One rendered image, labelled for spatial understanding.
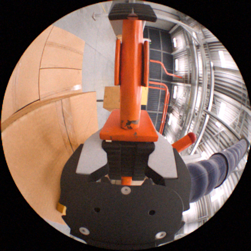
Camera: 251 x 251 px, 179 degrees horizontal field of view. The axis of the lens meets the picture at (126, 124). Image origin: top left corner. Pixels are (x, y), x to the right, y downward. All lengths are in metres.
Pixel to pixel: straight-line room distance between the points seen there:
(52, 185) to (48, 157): 0.06
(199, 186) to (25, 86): 0.87
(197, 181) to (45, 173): 0.40
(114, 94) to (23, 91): 1.41
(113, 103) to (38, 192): 1.51
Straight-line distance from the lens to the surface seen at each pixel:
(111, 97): 1.57
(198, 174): 0.36
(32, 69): 0.62
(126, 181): 0.18
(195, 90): 5.89
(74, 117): 0.22
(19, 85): 0.57
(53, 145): 0.17
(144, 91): 7.46
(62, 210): 0.20
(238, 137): 1.93
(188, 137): 0.17
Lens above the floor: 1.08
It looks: 2 degrees down
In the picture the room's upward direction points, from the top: 93 degrees clockwise
